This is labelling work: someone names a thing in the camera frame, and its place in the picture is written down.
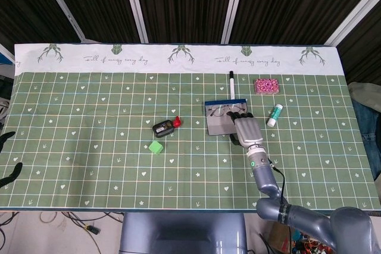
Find grey-green jacket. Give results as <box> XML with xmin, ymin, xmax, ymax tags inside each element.
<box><xmin>348</xmin><ymin>81</ymin><xmax>381</xmax><ymax>112</ymax></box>

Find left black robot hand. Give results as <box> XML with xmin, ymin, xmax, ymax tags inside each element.
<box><xmin>0</xmin><ymin>130</ymin><xmax>24</xmax><ymax>189</ymax></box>

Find white green glue stick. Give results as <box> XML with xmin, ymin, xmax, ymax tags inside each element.
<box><xmin>266</xmin><ymin>104</ymin><xmax>283</xmax><ymax>128</ymax></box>

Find blue jeans garment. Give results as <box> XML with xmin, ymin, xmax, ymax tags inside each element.
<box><xmin>354</xmin><ymin>99</ymin><xmax>381</xmax><ymax>177</ymax></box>

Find pink patterned sponge block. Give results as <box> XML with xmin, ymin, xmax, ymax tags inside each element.
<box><xmin>254</xmin><ymin>78</ymin><xmax>281</xmax><ymax>95</ymax></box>

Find green cube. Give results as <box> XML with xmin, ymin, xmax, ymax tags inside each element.
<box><xmin>148</xmin><ymin>140</ymin><xmax>164</xmax><ymax>156</ymax></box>

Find black red small device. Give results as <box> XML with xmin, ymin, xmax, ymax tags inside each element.
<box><xmin>152</xmin><ymin>116</ymin><xmax>182</xmax><ymax>139</ymax></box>

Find grey glasses case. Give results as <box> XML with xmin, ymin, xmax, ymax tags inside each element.
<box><xmin>204</xmin><ymin>98</ymin><xmax>249</xmax><ymax>136</ymax></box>

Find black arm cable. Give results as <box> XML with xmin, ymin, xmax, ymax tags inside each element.
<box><xmin>267</xmin><ymin>158</ymin><xmax>294</xmax><ymax>237</ymax></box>

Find green grid tablecloth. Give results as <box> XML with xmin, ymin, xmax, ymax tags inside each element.
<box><xmin>0</xmin><ymin>42</ymin><xmax>381</xmax><ymax>210</ymax></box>

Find eyeglasses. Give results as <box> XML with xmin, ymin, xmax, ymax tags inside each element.
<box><xmin>210</xmin><ymin>104</ymin><xmax>245</xmax><ymax>118</ymax></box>

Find floor cables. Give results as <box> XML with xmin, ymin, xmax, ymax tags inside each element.
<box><xmin>0</xmin><ymin>211</ymin><xmax>124</xmax><ymax>254</ymax></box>

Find white marker with black cap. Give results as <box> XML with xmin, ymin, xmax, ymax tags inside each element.
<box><xmin>228</xmin><ymin>70</ymin><xmax>238</xmax><ymax>100</ymax></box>

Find cardboard box with clutter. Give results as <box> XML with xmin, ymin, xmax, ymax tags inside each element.
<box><xmin>269</xmin><ymin>221</ymin><xmax>337</xmax><ymax>254</ymax></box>

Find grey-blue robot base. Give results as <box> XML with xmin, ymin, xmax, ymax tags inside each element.
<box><xmin>118</xmin><ymin>212</ymin><xmax>248</xmax><ymax>254</ymax></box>

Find white partition post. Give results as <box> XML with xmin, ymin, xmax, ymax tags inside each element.
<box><xmin>120</xmin><ymin>0</ymin><xmax>149</xmax><ymax>43</ymax></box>
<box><xmin>324</xmin><ymin>0</ymin><xmax>381</xmax><ymax>47</ymax></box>
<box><xmin>220</xmin><ymin>0</ymin><xmax>252</xmax><ymax>43</ymax></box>
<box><xmin>37</xmin><ymin>0</ymin><xmax>90</xmax><ymax>43</ymax></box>

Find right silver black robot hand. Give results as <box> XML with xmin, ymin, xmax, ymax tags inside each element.
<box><xmin>226</xmin><ymin>111</ymin><xmax>266</xmax><ymax>149</ymax></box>

